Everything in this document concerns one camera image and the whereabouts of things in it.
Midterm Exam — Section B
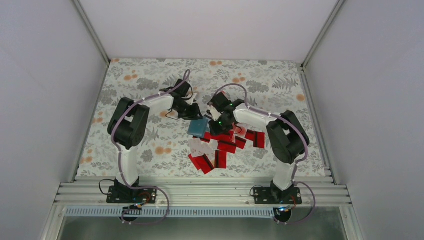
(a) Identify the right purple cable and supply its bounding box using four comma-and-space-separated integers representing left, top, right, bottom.
210, 83, 316, 227

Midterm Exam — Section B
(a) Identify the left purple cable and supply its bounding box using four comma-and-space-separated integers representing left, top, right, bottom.
110, 68, 191, 226

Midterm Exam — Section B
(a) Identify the aluminium rail frame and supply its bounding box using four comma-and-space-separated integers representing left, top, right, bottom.
54, 176, 352, 207

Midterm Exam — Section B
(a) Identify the purple cable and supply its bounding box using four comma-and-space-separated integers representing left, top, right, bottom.
110, 68, 191, 226
210, 83, 316, 227

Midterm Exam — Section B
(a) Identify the teal leather card holder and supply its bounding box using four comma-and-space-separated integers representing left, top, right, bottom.
187, 118, 209, 138

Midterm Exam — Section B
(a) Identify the white april card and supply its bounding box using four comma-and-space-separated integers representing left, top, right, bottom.
188, 138, 214, 158

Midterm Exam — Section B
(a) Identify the red card front middle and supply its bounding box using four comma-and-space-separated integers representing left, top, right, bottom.
214, 150, 227, 169

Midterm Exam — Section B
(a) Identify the red card front left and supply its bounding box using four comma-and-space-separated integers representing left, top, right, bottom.
188, 154, 215, 175

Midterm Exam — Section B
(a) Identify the red card centre pile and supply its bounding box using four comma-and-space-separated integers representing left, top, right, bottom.
217, 140, 237, 154

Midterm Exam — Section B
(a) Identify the red card pile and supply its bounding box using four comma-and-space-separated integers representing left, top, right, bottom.
217, 140, 237, 154
201, 131, 234, 143

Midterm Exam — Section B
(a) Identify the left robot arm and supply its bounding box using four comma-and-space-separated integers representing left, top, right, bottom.
107, 74, 203, 203

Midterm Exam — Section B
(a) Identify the floral table mat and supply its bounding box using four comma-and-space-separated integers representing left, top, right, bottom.
76, 58, 326, 178

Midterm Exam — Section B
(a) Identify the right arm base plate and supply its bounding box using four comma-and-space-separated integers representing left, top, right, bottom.
252, 186, 303, 205

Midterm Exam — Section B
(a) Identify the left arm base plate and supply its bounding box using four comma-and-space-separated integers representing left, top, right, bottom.
106, 186, 157, 204

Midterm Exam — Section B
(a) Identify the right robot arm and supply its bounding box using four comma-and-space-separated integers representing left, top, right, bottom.
207, 93, 310, 204

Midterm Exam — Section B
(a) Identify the red card right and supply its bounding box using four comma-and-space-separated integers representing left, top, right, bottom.
245, 129, 266, 149

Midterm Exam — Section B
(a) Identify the red card top pile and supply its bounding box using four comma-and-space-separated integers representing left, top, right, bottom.
201, 131, 234, 143

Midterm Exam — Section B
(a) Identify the perforated cable tray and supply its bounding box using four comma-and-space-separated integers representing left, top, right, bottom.
64, 206, 275, 219

